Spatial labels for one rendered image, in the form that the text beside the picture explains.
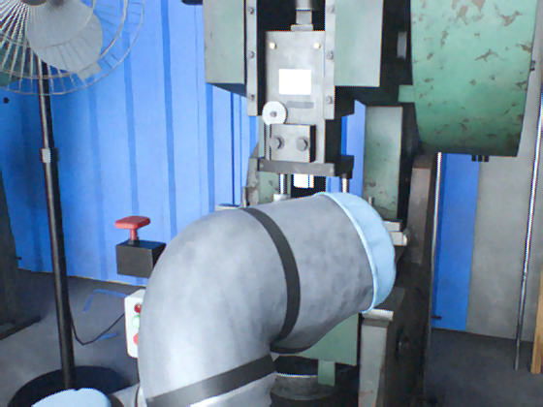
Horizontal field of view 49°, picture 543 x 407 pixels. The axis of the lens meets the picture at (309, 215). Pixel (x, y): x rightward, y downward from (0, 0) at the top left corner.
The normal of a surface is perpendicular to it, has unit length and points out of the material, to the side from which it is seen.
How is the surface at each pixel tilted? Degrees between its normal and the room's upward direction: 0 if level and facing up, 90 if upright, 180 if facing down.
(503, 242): 90
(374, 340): 90
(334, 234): 49
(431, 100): 133
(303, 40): 90
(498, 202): 90
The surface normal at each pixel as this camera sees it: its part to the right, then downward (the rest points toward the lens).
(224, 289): 0.31, -0.34
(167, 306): -0.44, -0.37
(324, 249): 0.58, -0.34
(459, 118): -0.20, 0.90
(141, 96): -0.31, 0.22
